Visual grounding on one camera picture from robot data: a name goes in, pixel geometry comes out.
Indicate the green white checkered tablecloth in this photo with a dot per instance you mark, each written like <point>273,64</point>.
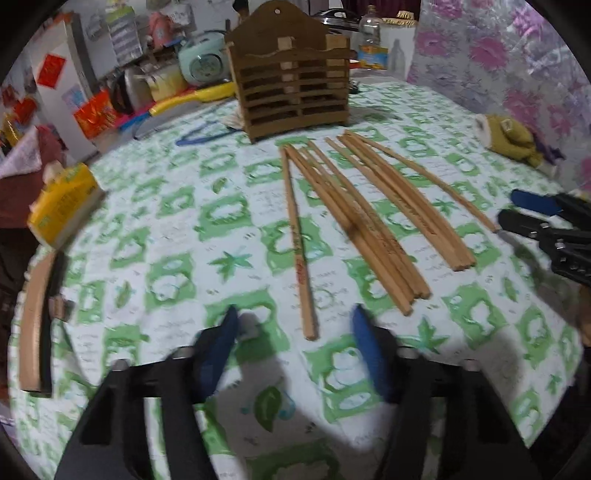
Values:
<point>185,232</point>

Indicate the clear plastic bottle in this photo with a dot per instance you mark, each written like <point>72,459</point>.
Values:
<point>371,54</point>

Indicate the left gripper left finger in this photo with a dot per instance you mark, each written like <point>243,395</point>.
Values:
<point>110,439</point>

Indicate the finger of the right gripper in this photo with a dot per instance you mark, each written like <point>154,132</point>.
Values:
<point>568,249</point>
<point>574,210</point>

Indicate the wooden chopstick bundle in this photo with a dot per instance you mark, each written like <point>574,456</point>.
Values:
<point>401,203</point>
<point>357,231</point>
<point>415,203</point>
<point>309,155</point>
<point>414,279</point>

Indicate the red cloth covered table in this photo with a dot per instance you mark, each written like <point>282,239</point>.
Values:
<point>22,174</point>

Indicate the olive green plush toy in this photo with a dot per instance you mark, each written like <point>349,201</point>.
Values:
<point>508,137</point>

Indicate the yellow electric pan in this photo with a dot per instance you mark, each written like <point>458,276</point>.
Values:
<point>203,95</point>

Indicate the red gift bag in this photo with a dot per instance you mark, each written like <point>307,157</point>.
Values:
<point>96,116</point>

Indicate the white refrigerator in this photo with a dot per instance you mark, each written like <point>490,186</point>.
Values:
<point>65,80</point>

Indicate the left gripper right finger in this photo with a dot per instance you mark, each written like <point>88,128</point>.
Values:
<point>480,439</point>

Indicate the yellow enamel pot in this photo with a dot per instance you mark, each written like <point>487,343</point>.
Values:
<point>165,82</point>

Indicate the brown wooden chopstick holder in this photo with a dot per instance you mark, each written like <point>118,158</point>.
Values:
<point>289,70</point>

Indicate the steel electric kettle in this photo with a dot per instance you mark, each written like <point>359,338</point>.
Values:
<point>130,92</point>

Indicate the mint green rice cooker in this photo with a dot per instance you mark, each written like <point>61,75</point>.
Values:
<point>203,60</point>

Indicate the yellow tissue pack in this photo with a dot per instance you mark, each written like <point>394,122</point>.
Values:
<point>67,198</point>

